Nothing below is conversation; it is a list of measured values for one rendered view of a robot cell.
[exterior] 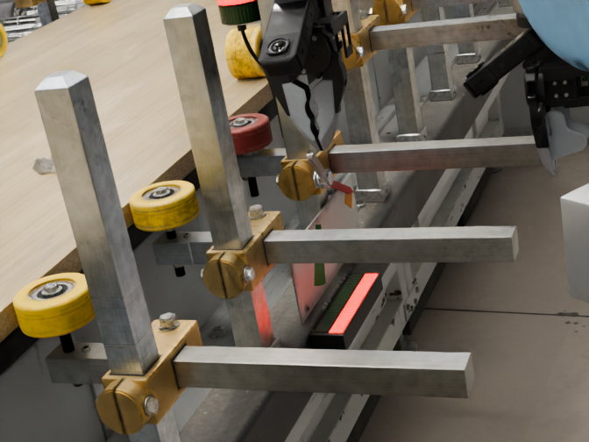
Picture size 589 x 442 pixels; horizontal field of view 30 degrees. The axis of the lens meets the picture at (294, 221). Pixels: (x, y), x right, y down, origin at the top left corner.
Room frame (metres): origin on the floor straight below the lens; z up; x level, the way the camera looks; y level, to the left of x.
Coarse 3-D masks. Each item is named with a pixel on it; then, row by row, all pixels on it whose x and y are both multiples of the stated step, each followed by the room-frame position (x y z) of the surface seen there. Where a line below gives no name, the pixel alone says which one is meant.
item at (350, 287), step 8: (352, 280) 1.33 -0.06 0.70; (344, 288) 1.31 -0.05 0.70; (352, 288) 1.31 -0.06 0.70; (344, 296) 1.29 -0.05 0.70; (336, 304) 1.27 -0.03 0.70; (344, 304) 1.27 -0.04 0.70; (328, 312) 1.25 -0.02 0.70; (336, 312) 1.25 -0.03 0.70; (328, 320) 1.23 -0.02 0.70; (320, 328) 1.21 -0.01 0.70; (328, 328) 1.21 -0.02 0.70
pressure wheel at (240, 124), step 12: (240, 120) 1.46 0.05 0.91; (252, 120) 1.47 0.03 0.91; (264, 120) 1.46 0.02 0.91; (240, 132) 1.43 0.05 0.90; (252, 132) 1.43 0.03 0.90; (264, 132) 1.44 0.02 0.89; (240, 144) 1.43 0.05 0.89; (252, 144) 1.43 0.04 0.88; (264, 144) 1.44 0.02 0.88; (240, 156) 1.46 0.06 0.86; (252, 180) 1.46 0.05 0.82; (252, 192) 1.46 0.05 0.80
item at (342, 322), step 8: (368, 280) 1.32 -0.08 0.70; (360, 288) 1.30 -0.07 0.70; (368, 288) 1.30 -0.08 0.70; (352, 296) 1.28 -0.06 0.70; (360, 296) 1.28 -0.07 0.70; (352, 304) 1.26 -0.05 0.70; (344, 312) 1.24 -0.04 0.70; (352, 312) 1.24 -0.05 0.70; (344, 320) 1.22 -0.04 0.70; (336, 328) 1.21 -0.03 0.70; (344, 328) 1.20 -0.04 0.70
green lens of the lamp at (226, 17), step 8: (224, 8) 1.39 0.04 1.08; (232, 8) 1.38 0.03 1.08; (240, 8) 1.38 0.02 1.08; (248, 8) 1.38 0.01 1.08; (256, 8) 1.39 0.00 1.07; (224, 16) 1.39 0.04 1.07; (232, 16) 1.38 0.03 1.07; (240, 16) 1.38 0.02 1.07; (248, 16) 1.38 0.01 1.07; (256, 16) 1.39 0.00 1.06; (224, 24) 1.40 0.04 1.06; (232, 24) 1.39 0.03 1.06
